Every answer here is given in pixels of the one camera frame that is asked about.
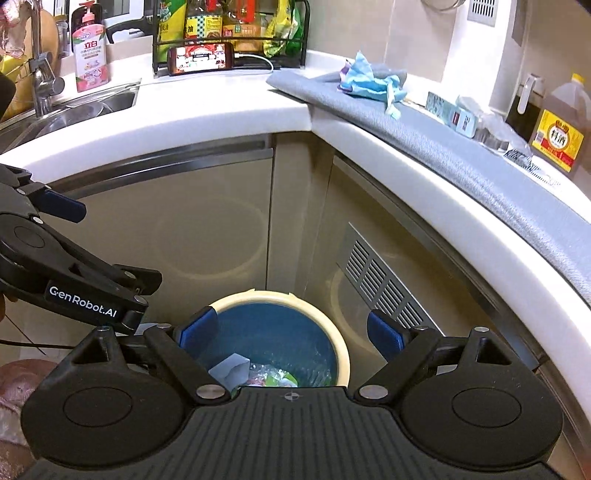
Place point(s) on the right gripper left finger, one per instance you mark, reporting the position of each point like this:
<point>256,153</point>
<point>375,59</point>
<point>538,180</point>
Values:
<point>176,351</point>

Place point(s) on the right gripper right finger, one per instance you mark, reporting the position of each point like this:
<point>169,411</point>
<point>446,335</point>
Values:
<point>405,350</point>

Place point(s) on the green plastic packaging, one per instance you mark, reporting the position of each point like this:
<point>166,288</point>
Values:
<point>269,376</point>

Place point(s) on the checkered printed paper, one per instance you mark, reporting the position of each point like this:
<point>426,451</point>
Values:
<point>534,166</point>

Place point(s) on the metal cookie cutter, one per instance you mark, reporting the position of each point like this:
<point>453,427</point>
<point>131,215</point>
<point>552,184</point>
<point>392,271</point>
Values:
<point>492,142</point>

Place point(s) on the light blue carton box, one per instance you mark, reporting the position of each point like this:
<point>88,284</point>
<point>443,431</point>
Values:
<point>460,120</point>

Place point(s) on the blue paper towel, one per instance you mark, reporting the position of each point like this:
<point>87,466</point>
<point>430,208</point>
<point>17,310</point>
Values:
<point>359,79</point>

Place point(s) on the clear plastic bag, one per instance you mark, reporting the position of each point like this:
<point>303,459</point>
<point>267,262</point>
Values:
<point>495,123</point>

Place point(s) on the cream rimmed blue trash bin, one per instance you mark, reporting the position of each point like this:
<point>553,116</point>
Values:
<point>272,329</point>

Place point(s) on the chrome kitchen faucet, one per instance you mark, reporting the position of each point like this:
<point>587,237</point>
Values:
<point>46,83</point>

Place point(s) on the metal cabinet vent grille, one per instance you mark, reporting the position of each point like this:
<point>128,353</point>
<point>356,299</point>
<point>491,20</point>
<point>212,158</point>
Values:
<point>378,284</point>

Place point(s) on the stainless steel sink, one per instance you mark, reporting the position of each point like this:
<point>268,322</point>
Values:
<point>23,129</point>

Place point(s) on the grey counter mat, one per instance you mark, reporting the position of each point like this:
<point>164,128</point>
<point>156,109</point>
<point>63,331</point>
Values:
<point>559,231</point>

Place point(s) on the pink hand soap bottle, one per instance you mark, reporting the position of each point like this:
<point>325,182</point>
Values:
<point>89,49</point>

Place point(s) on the dark soy sauce bottle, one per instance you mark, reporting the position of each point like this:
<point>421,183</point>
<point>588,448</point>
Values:
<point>526,106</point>

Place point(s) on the large amber oil jug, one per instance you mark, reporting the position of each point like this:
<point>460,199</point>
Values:
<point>562,132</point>

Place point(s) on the smartphone with lit screen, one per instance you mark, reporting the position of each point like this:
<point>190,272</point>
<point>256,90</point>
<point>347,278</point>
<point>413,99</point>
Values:
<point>200,57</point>

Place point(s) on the green bottle yellow cap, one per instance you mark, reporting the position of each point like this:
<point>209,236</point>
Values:
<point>171,25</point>

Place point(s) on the black spice rack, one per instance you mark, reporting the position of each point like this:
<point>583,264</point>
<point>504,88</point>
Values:
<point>242,60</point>

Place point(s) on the sauce bottle red cap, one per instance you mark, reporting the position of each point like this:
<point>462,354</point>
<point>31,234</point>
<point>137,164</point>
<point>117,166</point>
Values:
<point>203,19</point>

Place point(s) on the oil bottle red label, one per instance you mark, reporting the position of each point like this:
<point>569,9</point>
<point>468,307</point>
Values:
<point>241,25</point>

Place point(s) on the yellow green snack bag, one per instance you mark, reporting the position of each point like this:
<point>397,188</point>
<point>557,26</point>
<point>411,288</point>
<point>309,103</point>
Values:
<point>283,33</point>

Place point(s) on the wire mesh strainer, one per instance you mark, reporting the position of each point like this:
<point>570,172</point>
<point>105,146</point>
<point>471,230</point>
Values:
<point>443,6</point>

